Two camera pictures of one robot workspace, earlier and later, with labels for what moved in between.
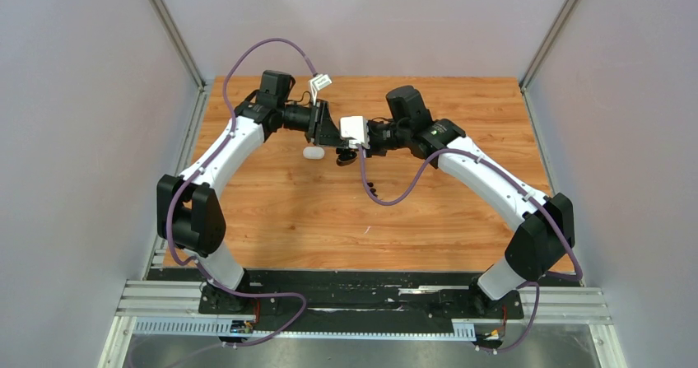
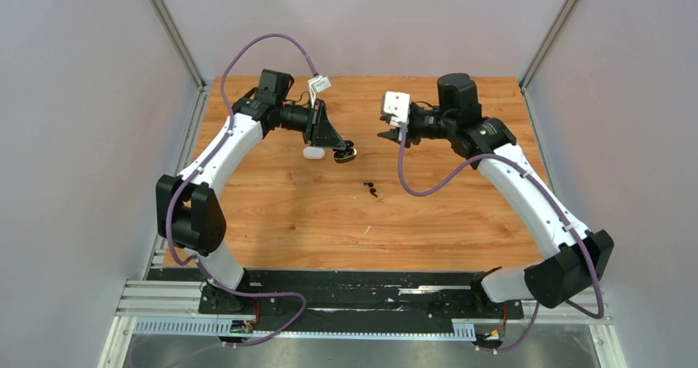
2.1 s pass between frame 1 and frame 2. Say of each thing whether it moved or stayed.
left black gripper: stayed
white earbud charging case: stayed
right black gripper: moved
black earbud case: stayed
